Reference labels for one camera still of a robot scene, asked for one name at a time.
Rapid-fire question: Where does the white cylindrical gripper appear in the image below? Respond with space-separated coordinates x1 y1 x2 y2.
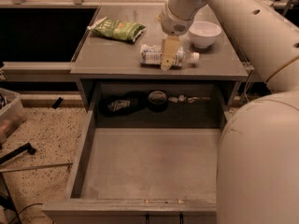
157 4 193 71

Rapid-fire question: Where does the clear plastic bottle blue label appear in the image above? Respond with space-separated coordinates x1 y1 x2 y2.
140 44 200 67

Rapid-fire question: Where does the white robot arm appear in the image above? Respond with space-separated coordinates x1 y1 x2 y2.
161 0 299 224

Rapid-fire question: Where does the open grey top drawer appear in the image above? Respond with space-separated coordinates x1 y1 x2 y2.
43 82 223 224

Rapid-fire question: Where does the white ceramic bowl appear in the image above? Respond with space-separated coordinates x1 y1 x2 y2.
188 21 222 49

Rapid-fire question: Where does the green chip bag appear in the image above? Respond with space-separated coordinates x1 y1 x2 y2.
88 17 146 43

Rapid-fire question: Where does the grey cabinet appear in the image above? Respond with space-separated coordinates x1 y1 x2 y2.
71 2 248 105

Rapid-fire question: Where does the small black floor block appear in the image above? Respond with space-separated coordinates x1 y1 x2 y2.
52 97 63 109

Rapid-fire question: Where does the thin metal rod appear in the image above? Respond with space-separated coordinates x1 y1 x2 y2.
0 162 73 173

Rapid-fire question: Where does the clear plastic storage bin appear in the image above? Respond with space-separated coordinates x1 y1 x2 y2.
0 88 27 144

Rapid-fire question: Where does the black bar on floor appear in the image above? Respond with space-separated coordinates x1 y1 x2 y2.
0 143 36 165

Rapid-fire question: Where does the black floor cable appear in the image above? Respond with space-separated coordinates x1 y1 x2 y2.
8 203 44 224

